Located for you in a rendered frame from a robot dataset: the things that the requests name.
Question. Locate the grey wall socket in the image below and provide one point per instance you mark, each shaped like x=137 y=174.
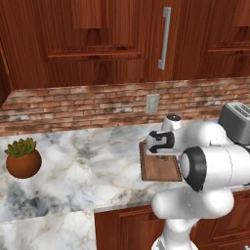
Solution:
x=152 y=103

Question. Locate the green succulent in brown pot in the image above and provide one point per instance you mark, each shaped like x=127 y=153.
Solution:
x=23 y=162

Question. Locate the tall dark wooden cabinet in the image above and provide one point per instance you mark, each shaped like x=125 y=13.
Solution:
x=4 y=81

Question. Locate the wooden base cupboard door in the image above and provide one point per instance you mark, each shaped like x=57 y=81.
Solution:
x=127 y=228

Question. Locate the wide wooden wall cupboard door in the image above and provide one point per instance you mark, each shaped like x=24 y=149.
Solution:
x=84 y=42

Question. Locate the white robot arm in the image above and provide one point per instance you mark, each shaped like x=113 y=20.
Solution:
x=208 y=166

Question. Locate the wooden cutting board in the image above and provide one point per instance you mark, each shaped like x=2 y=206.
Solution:
x=159 y=169

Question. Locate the narrow wooden wall cupboard door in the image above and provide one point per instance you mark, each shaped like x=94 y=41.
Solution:
x=215 y=39

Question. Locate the silver toaster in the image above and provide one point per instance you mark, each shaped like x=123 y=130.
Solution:
x=236 y=125

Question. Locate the wooden base cupboard drawers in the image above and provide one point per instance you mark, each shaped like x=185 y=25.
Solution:
x=228 y=224

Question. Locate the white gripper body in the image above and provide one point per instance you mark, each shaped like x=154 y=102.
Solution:
x=164 y=151

